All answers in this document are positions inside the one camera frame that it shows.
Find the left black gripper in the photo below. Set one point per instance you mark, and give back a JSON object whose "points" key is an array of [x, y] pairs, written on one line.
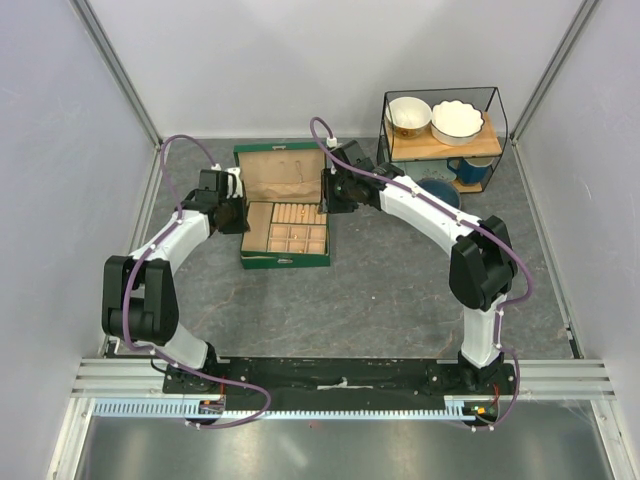
{"points": [[241, 226]]}

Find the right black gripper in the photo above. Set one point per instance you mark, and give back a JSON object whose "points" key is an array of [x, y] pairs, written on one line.
{"points": [[328, 203]]}

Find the green jewelry tray insert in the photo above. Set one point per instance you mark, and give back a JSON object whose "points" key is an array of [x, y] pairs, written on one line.
{"points": [[271, 224]]}

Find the green jewelry box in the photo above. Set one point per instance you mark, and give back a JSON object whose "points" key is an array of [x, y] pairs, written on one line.
{"points": [[282, 172]]}

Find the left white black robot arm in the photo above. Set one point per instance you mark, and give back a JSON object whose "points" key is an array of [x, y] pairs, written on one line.
{"points": [[139, 300]]}

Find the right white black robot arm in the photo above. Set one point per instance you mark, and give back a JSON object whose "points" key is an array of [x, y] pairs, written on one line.
{"points": [[481, 265]]}

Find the blue ceramic bowl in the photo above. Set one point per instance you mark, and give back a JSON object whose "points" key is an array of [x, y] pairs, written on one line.
{"points": [[442, 190]]}

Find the white ceramic bowl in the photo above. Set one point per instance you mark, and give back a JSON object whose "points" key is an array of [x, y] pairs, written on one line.
{"points": [[408, 117]]}

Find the blue mug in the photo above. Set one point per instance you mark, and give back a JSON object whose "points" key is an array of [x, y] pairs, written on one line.
{"points": [[469, 170]]}

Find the white scalloped dish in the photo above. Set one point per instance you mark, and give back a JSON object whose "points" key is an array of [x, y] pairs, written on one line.
{"points": [[455, 123]]}

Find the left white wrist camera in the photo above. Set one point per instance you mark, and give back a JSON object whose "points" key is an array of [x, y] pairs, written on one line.
{"points": [[232, 183]]}

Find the black wire shelf rack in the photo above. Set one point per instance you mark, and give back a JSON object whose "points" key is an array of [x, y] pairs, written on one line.
{"points": [[424, 157]]}

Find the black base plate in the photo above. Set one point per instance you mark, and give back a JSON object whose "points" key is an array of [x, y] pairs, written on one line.
{"points": [[263, 383]]}

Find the light blue cable duct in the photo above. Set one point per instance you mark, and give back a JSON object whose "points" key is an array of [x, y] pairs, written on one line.
{"points": [[204, 410]]}

